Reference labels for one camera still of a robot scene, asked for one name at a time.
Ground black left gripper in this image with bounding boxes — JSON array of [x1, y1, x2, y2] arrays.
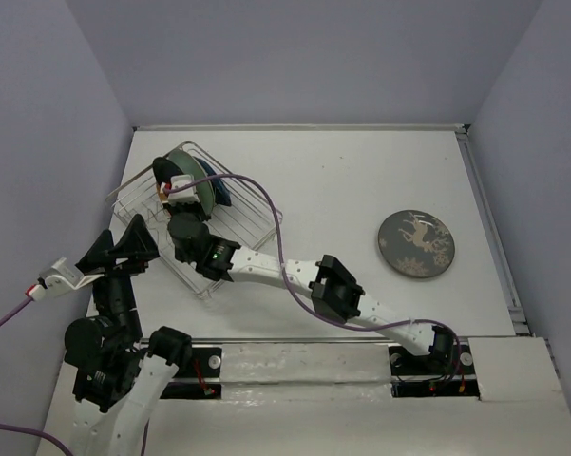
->
[[78, 210, 162, 338]]

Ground dark blue plate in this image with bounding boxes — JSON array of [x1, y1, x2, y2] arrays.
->
[[197, 158, 232, 207]]

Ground teal flower plate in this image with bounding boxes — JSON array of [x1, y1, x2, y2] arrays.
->
[[167, 149, 216, 220]]

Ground glossy black plate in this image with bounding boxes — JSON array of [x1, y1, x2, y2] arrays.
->
[[152, 157, 182, 188]]

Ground grey deer plate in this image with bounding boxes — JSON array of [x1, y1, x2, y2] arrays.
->
[[377, 210, 456, 279]]

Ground orange woven plate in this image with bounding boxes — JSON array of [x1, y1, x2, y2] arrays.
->
[[157, 187, 169, 205]]

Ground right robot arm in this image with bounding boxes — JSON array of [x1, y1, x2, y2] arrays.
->
[[167, 214, 460, 372]]

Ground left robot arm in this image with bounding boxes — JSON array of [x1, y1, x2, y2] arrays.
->
[[64, 216, 192, 455]]

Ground metal wire dish rack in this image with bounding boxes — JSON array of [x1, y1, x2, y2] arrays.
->
[[106, 141, 282, 297]]

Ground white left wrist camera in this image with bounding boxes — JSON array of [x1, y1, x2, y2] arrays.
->
[[25, 257, 102, 301]]

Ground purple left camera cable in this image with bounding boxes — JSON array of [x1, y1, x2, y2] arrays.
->
[[0, 294, 77, 456]]

